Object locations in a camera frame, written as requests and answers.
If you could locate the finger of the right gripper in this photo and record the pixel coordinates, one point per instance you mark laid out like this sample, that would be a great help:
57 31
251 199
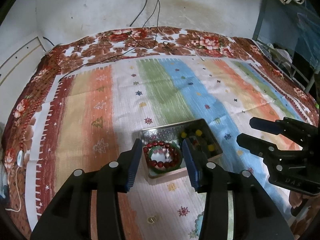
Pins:
265 126
255 145

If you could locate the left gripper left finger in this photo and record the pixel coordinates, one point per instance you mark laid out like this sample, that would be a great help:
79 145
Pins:
68 215

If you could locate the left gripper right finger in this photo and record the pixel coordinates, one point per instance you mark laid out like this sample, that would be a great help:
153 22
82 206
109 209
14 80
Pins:
237 206

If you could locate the gold ring charm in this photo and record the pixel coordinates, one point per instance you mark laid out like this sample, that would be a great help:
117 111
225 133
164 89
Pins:
151 219

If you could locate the green jade bangle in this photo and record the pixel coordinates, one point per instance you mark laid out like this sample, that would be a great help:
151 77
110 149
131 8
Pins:
163 157

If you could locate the copper metal tin box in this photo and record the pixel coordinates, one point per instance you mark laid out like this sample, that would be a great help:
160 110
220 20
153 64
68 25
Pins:
198 133

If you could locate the blue metal rack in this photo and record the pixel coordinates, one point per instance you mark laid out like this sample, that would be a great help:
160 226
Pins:
291 32

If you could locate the striped colourful mat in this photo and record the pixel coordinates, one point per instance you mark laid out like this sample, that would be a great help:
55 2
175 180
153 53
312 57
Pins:
88 118

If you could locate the white headboard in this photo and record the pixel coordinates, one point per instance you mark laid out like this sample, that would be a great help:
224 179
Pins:
22 62

